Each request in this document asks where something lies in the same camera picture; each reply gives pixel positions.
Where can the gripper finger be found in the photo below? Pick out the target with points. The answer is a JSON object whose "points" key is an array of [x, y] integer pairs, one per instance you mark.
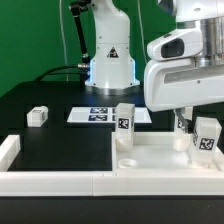
{"points": [[184, 119]]}

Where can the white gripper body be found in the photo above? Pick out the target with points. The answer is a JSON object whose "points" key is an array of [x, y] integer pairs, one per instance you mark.
{"points": [[171, 78]]}

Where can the white square table top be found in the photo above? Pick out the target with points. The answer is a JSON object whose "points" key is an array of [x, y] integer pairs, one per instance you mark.
{"points": [[154, 151]]}

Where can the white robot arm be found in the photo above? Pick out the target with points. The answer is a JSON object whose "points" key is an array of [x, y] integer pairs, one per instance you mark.
{"points": [[112, 69]]}

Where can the white U-shaped obstacle fence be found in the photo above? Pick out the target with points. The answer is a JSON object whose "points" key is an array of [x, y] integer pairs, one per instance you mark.
{"points": [[100, 183]]}

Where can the AprilTag marker sheet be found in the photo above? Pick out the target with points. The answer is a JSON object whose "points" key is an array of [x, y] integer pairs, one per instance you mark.
{"points": [[104, 115]]}

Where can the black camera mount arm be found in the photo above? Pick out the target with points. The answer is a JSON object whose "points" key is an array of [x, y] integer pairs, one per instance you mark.
{"points": [[76, 8]]}

